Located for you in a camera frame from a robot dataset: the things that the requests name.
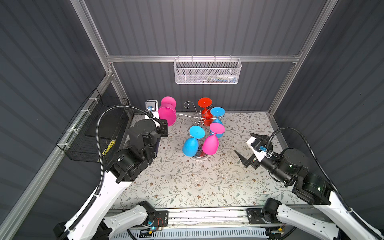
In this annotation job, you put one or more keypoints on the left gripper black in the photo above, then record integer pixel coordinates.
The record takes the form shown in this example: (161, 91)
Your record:
(163, 127)

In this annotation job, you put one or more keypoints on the pink wine glass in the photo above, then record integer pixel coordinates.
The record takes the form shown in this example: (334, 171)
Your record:
(211, 144)
(167, 110)

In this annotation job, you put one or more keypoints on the blue wine glass back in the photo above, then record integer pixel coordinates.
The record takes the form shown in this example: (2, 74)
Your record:
(217, 113)

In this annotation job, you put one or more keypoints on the blue wine glass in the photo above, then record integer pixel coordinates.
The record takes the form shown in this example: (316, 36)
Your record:
(191, 145)
(217, 113)

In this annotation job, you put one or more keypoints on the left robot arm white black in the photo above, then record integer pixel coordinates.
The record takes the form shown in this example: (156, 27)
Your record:
(120, 173)

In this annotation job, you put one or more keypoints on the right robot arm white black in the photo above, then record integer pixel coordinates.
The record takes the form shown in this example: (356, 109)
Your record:
(289, 168)

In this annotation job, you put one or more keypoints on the blue wine glass front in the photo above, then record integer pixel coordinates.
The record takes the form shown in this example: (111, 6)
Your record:
(191, 145)

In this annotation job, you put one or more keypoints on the chrome wine glass rack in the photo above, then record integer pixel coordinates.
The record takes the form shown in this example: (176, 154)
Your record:
(196, 116)

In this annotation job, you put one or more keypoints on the red wine glass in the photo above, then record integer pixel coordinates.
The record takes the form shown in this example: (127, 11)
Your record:
(207, 117)

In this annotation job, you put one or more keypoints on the pink wine glass front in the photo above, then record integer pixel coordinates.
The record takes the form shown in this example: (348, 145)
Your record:
(211, 144)

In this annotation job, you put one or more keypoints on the yellow black object in basket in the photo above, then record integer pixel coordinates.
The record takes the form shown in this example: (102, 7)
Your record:
(108, 148)

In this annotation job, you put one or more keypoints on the items in white basket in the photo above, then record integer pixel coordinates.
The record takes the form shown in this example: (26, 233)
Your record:
(231, 79)

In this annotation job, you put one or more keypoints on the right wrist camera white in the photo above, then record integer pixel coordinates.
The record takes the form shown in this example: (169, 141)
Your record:
(270, 152)

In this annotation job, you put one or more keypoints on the white mesh wall basket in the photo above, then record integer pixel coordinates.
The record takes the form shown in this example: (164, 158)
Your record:
(189, 71)

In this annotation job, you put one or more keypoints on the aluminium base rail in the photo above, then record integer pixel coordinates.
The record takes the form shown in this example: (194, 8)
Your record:
(220, 217)

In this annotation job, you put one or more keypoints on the black wire wall basket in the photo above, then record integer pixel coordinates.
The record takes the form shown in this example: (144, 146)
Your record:
(81, 138)

